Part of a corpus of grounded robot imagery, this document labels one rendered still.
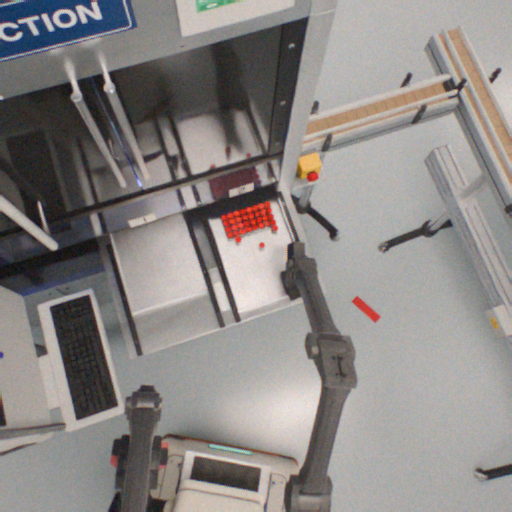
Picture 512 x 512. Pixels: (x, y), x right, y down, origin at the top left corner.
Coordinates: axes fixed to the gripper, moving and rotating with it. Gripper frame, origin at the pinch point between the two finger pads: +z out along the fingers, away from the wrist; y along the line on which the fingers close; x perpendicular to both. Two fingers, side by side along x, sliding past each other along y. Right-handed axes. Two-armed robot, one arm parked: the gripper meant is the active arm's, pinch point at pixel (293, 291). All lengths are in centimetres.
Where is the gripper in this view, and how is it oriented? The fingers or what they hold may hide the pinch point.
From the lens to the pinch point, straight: 184.9
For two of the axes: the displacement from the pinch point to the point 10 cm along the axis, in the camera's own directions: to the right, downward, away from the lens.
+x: -9.5, 3.0, -1.0
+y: -3.1, -8.8, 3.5
